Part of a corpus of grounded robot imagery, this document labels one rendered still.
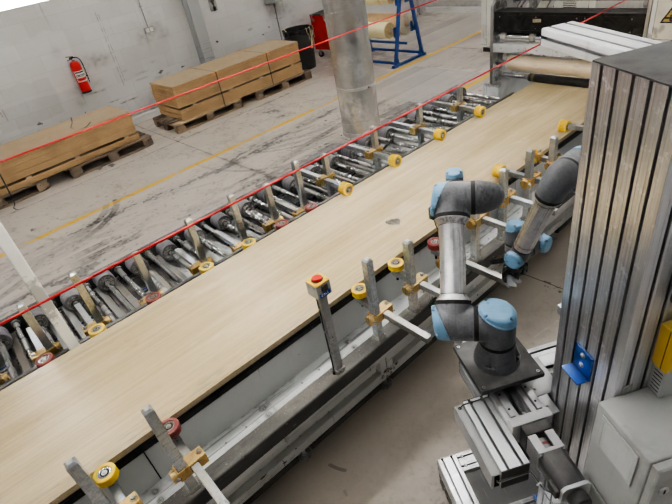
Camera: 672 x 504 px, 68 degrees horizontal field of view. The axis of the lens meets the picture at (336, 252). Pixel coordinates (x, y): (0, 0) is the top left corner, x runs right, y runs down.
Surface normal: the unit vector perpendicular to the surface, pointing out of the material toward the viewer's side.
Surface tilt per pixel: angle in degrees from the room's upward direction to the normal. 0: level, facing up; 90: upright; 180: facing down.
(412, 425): 0
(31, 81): 90
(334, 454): 0
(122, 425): 0
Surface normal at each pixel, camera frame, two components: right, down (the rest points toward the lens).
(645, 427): -0.16, -0.81
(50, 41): 0.68, 0.32
